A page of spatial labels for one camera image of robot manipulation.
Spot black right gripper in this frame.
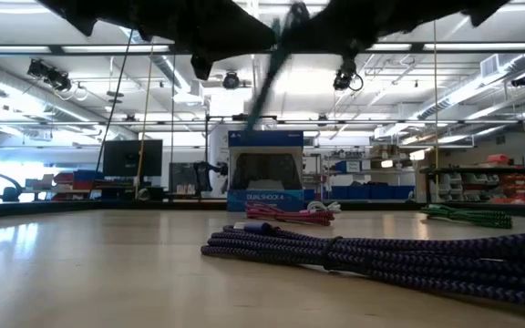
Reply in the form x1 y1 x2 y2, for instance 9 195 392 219
282 0 510 54

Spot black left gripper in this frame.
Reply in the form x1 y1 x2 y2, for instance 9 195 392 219
38 0 277 82

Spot teal braided USB-C cable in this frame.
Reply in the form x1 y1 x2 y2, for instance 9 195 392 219
243 2 312 131

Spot white USB-C cable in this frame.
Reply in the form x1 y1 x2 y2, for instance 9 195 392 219
306 200 342 214

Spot pink braided USB-C cable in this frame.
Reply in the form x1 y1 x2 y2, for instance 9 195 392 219
245 201 335 228

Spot purple braided USB-C cable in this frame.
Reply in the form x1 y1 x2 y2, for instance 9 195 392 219
200 221 525 313

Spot green braided USB-C cable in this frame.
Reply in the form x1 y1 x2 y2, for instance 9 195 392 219
419 204 514 230

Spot black monitor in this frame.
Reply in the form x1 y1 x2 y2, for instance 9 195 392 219
102 139 164 178

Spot metal shelving unit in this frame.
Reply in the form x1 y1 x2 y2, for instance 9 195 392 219
305 148 417 202

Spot blue DualShock controller box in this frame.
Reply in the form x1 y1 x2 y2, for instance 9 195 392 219
226 130 305 213

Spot blue storage bin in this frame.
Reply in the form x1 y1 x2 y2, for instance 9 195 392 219
73 169 105 182

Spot shelf rack with parts bins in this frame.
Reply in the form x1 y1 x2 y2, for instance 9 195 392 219
419 153 525 205

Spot thin black hanging cable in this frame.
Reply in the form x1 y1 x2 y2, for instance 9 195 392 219
89 29 135 198

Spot silver ventilation duct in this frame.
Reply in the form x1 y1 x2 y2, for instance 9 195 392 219
0 58 139 140
415 53 525 122

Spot black aluminium table frame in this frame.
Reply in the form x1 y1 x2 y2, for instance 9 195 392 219
0 199 525 220

